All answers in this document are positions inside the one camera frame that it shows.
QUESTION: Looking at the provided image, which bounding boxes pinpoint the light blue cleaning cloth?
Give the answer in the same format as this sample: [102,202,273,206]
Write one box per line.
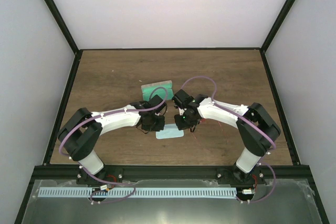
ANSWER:
[155,124,184,140]

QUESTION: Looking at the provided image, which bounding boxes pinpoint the light blue slotted cable duct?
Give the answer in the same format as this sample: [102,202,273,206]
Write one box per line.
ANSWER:
[37,187,237,199]

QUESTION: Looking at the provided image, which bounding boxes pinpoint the green glasses case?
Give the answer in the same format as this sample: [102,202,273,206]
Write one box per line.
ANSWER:
[141,80,173,101]

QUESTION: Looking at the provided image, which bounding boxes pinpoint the black left frame post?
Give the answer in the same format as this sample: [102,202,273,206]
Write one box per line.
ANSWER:
[44,0,80,55]

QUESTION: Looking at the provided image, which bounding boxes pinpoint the metal sheet panel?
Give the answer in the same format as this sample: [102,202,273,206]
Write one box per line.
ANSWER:
[22,179,322,223]

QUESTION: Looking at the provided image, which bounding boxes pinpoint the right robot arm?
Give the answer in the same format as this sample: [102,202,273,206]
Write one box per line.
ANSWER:
[172,90,281,184]

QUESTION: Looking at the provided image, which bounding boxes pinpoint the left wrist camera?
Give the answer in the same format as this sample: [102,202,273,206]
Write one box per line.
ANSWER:
[148,95,166,113]

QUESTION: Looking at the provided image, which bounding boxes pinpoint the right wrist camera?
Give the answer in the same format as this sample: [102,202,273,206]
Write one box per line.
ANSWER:
[172,89,194,109]

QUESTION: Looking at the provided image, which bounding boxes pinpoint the black right frame post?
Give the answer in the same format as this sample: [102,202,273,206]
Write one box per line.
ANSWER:
[260,0,296,52]

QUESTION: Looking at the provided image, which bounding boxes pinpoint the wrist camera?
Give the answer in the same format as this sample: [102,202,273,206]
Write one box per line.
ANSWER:
[172,89,194,109]
[148,95,166,113]

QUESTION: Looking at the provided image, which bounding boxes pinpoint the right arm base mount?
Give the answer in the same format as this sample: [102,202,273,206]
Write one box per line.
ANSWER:
[215,164,265,186]

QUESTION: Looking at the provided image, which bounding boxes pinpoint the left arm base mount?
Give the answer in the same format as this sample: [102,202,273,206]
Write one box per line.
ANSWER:
[76,165,123,186]

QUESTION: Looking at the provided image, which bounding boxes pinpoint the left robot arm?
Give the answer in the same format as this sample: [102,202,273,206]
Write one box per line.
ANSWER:
[57,100,167,184]

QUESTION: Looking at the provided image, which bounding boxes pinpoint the black aluminium front rail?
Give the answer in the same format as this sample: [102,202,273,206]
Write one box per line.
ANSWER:
[32,164,312,181]

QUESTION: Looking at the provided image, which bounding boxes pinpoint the black frame post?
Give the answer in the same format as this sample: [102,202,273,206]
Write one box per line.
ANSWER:
[260,0,296,52]
[44,0,80,55]

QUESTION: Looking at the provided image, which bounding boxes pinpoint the red transparent sunglasses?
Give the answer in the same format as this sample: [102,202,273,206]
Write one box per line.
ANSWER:
[190,119,225,148]

